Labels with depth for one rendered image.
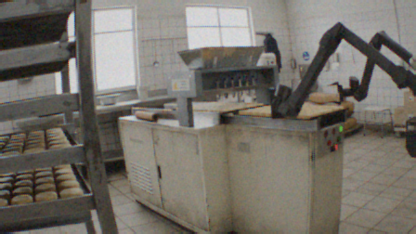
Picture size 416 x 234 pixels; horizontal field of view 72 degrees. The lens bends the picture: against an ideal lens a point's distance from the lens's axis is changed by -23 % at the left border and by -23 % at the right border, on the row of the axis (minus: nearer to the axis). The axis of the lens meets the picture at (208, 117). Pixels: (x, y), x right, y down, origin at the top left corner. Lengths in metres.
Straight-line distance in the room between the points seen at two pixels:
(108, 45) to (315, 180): 4.10
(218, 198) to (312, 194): 0.71
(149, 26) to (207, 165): 3.62
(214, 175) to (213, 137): 0.24
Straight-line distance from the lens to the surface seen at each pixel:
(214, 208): 2.32
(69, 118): 1.02
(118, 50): 5.39
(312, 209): 1.92
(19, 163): 0.61
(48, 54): 0.60
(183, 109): 2.26
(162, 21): 5.65
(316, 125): 1.77
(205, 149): 2.19
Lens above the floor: 1.16
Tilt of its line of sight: 7 degrees down
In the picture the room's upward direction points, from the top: 5 degrees counter-clockwise
